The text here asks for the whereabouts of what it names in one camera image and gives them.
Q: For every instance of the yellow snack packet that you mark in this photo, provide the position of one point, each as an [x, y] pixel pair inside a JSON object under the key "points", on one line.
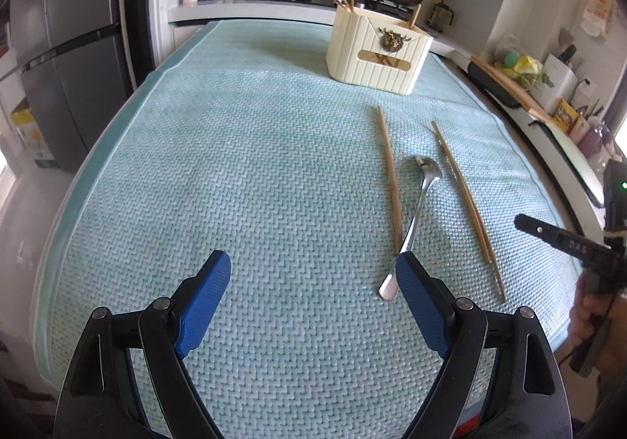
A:
{"points": [[566, 115]]}

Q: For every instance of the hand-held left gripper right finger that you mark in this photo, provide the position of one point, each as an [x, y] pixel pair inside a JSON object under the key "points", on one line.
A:
{"points": [[423, 306]]}

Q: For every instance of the cream ribbed utensil holder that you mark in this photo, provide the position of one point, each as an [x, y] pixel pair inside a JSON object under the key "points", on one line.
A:
{"points": [[372, 47]]}

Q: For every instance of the yellow green cloth bundle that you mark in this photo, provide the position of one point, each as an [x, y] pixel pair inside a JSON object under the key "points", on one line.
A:
{"points": [[519, 64]]}

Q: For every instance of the purple cup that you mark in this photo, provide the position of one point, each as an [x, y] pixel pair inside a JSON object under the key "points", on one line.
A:
{"points": [[590, 142]]}

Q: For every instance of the stainless steel spoon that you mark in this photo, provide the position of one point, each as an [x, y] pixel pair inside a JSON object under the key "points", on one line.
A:
{"points": [[429, 167]]}

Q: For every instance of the wooden cutting board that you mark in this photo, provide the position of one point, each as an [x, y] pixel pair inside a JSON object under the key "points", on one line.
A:
{"points": [[509, 88]]}

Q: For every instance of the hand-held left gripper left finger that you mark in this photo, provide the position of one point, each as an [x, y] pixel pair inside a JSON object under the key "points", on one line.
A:
{"points": [[203, 304]]}

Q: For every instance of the white wall socket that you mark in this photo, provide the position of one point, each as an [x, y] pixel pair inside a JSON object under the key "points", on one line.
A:
{"points": [[584, 85]]}

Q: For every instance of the light blue woven mat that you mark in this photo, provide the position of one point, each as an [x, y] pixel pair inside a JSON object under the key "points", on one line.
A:
{"points": [[245, 174]]}

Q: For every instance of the yellow wall hanging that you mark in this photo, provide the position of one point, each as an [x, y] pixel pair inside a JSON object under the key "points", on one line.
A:
{"points": [[598, 12]]}

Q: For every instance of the white knife block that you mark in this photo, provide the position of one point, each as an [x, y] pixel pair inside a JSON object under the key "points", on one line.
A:
{"points": [[553, 76]]}

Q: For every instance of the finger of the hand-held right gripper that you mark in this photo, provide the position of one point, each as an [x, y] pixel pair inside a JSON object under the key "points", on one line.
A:
{"points": [[539, 229]]}

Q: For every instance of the grey refrigerator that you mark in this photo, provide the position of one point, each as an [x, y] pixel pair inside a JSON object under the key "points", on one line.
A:
{"points": [[73, 52]]}

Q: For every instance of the pink utensil cup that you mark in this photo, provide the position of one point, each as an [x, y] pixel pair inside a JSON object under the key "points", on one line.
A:
{"points": [[578, 130]]}

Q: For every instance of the person's right hand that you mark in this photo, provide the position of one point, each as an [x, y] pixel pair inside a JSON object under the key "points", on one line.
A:
{"points": [[580, 306]]}

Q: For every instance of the yellow cardboard box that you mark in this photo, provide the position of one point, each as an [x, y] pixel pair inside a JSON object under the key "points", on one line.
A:
{"points": [[32, 135]]}

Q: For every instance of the black flat appliance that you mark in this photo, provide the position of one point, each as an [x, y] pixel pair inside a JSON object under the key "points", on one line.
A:
{"points": [[490, 86]]}

